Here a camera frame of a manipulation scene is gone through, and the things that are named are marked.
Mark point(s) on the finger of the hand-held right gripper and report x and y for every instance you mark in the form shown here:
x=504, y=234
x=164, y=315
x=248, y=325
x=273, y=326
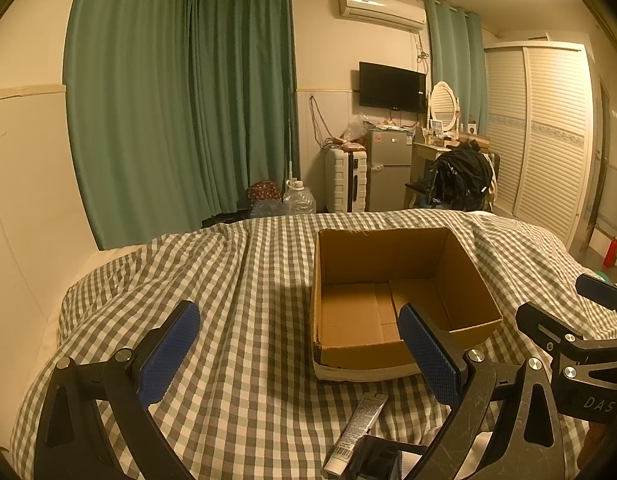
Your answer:
x=601, y=290
x=543, y=327

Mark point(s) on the narrow green curtain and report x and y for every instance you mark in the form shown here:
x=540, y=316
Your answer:
x=453, y=50

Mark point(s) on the large clear water bottle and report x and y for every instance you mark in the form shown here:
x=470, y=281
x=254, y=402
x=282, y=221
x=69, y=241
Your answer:
x=298, y=201

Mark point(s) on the brown cardboard box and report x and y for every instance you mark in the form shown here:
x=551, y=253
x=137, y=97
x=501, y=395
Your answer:
x=358, y=320

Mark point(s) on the clear plastic bag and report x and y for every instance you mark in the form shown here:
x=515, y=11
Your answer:
x=357, y=127

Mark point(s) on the white air conditioner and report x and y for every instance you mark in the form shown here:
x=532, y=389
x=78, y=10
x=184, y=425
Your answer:
x=381, y=10

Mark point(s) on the white cosmetic tube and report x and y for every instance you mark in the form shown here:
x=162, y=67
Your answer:
x=361, y=420

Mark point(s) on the grey checkered blanket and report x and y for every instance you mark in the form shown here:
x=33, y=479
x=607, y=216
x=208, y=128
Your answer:
x=238, y=310

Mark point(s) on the white oval mirror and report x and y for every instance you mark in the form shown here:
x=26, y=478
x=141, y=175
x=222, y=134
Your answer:
x=443, y=102

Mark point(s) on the white suitcase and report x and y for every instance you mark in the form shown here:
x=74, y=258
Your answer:
x=341, y=180

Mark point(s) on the floral bag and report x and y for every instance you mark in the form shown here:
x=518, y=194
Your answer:
x=262, y=191

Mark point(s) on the green-topped stool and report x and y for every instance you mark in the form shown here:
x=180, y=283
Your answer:
x=601, y=276

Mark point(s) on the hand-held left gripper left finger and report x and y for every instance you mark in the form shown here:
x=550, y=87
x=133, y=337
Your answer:
x=168, y=355

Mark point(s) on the wide green curtain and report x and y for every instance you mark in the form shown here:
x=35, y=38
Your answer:
x=128, y=110

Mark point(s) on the dark wooden chair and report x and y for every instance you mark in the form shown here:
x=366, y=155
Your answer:
x=413, y=191

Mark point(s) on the dressing table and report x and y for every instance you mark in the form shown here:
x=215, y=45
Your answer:
x=421, y=152

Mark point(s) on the small picture frame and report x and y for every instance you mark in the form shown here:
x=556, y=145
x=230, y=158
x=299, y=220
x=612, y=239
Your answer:
x=436, y=128

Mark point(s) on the silver small fridge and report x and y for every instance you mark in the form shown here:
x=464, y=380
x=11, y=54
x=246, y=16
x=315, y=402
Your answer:
x=388, y=170

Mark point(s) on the white pole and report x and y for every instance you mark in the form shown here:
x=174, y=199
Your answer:
x=291, y=135

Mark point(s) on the red fire extinguisher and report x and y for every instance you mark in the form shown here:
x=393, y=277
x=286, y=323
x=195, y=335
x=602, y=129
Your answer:
x=612, y=252

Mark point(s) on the white louvered wardrobe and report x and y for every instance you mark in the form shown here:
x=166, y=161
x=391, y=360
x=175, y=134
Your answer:
x=543, y=135

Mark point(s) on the green corner curtain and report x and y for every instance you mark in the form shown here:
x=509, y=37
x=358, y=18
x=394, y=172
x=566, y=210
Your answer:
x=238, y=110

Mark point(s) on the black wall television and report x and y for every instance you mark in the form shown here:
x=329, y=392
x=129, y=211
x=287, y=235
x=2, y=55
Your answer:
x=391, y=87

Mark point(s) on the black jacket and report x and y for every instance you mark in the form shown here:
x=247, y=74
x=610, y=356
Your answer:
x=458, y=172

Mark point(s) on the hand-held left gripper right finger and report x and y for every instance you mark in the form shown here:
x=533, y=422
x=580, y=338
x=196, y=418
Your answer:
x=433, y=360

